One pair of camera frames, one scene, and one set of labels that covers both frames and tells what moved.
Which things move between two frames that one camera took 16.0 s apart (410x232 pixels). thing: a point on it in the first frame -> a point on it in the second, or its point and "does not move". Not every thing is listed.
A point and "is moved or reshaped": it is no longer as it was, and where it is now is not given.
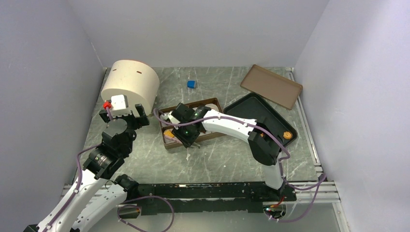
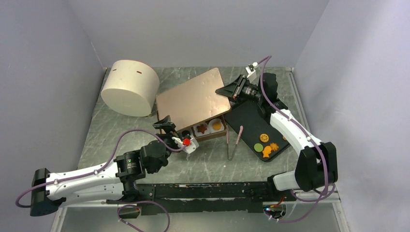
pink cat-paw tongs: [167, 138] is moved or reshaped
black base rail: [180, 198] does not move
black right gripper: [187, 141] -> [234, 90]
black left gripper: [139, 121] -> [165, 124]
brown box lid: [272, 86] -> [200, 99]
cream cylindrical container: [138, 80] does not move
